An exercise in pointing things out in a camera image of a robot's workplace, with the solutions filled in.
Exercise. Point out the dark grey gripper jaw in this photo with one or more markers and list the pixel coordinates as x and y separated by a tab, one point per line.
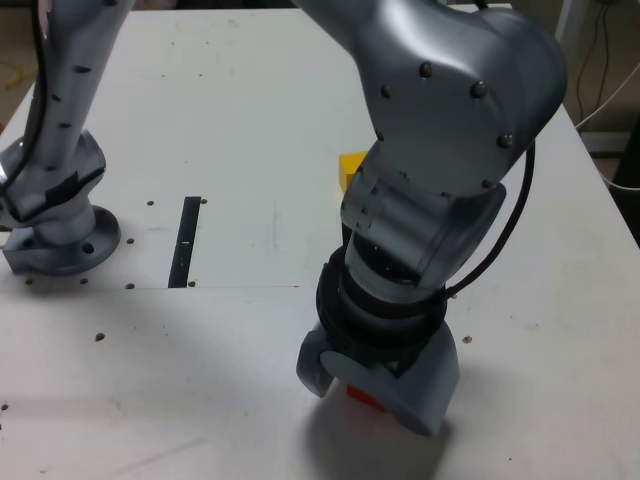
310	365

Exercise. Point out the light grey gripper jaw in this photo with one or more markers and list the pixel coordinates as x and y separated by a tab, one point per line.
425	390

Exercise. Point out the red cube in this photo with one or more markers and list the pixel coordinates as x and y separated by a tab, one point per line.
362	395

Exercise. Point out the yellow cube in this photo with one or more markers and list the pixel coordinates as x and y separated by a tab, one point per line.
350	170

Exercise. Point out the black tape strip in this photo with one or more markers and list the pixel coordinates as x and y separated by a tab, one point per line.
182	260

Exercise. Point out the white frame post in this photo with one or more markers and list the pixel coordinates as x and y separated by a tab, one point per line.
567	20

